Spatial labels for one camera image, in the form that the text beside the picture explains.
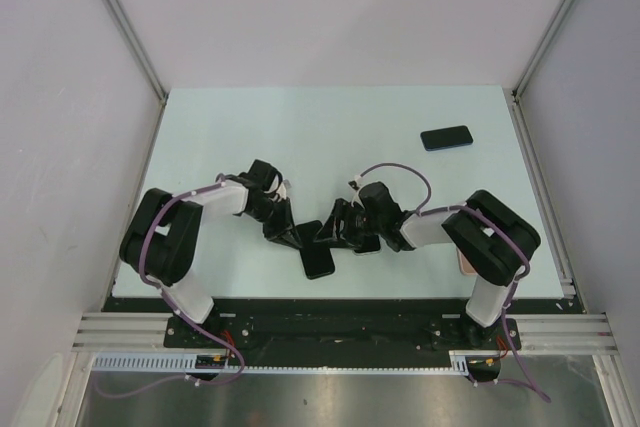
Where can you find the pink phone case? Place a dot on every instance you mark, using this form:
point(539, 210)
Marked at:
point(465, 266)

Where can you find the right aluminium frame post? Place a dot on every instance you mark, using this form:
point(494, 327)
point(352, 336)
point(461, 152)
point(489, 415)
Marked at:
point(559, 17)

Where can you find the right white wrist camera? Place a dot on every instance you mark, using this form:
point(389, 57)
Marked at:
point(355, 186)

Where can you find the aluminium front rail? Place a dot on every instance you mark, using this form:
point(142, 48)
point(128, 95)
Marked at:
point(126, 332)

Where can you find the black phone case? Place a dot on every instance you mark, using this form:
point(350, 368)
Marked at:
point(316, 258)

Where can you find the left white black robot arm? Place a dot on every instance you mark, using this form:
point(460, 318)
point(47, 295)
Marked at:
point(161, 239)

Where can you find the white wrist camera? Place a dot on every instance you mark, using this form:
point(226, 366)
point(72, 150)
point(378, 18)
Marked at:
point(355, 186)
point(282, 189)

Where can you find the aluminium frame post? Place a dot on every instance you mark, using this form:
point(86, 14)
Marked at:
point(559, 17)
point(132, 41)

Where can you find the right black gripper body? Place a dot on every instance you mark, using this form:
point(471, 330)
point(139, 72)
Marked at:
point(365, 225)

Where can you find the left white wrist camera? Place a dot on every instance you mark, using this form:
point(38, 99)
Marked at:
point(282, 189)

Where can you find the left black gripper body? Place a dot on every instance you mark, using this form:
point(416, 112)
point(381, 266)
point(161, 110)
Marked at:
point(263, 211)

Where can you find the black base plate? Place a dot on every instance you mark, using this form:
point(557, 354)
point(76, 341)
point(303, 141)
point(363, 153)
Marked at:
point(435, 325)

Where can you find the white slotted cable duct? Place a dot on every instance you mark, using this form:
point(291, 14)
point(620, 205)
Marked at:
point(436, 363)

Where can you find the black teal phone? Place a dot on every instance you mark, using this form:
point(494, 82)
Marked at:
point(368, 238)

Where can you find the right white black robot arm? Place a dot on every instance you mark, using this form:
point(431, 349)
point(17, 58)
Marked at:
point(496, 242)

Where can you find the dark blue phone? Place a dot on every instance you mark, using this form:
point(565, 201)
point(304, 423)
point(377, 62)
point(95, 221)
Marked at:
point(446, 138)

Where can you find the clear phone case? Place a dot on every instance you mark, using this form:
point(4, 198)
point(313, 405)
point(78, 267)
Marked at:
point(367, 248)

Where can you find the left aluminium frame post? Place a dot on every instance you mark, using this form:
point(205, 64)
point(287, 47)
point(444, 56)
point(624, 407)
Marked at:
point(132, 41)

